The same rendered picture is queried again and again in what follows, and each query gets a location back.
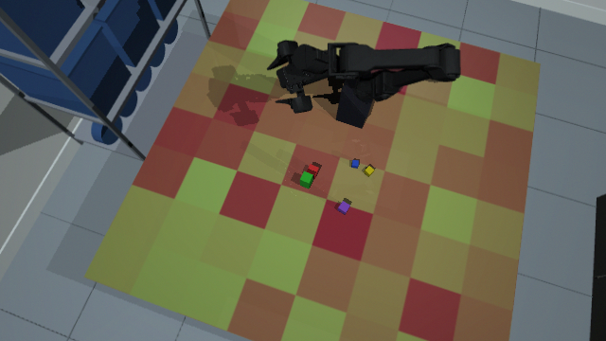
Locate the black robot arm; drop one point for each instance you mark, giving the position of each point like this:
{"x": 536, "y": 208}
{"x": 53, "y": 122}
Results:
{"x": 433, "y": 62}

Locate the small yellow block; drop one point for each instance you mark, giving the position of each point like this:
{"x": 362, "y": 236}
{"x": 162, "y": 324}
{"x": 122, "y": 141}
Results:
{"x": 368, "y": 171}

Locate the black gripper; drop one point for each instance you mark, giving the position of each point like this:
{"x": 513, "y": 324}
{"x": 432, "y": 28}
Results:
{"x": 285, "y": 54}

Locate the purple block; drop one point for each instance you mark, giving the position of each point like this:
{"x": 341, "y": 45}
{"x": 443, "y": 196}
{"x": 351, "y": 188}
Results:
{"x": 343, "y": 208}

